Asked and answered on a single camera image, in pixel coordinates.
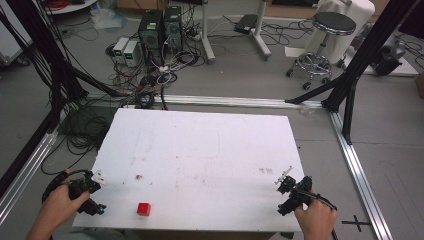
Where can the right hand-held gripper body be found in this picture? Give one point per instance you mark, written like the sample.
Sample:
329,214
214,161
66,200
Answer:
301,193

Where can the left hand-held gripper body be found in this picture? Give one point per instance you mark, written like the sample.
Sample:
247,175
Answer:
77,188

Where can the red cube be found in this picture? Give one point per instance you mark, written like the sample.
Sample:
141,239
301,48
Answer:
143,209

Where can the person's left hand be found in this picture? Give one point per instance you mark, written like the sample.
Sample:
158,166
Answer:
56,206

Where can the person's right hand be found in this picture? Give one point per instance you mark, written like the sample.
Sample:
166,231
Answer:
316,220

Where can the white power strip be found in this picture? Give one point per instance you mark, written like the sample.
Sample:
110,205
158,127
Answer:
164,69

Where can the white power supply unit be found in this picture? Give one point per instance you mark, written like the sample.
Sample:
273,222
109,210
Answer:
120,47
130,53

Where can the white stand leg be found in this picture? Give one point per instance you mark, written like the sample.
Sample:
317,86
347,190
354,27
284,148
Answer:
261,36
207,36

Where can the large black computer tower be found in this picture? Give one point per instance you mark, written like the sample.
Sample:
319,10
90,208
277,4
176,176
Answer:
150,36

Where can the black bag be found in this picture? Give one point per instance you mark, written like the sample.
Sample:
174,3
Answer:
386,63

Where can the clear plastic bag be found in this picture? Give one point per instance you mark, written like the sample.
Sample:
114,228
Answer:
106,18

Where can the black round stool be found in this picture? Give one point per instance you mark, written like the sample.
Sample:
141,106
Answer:
328,30

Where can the flat black box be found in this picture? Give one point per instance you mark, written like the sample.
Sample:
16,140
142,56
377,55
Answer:
246,24

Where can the white flat board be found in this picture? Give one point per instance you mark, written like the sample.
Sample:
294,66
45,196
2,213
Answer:
408,68

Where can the slim black computer tower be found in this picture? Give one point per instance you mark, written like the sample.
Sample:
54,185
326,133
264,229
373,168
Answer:
173,28

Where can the white round table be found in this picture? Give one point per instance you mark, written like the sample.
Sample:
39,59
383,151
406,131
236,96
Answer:
71,6

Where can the aluminium floor rail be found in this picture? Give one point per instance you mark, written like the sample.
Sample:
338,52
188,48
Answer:
358,176
23,180
233,101

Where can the black frame post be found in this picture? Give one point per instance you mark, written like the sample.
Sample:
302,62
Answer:
40,43
366,50

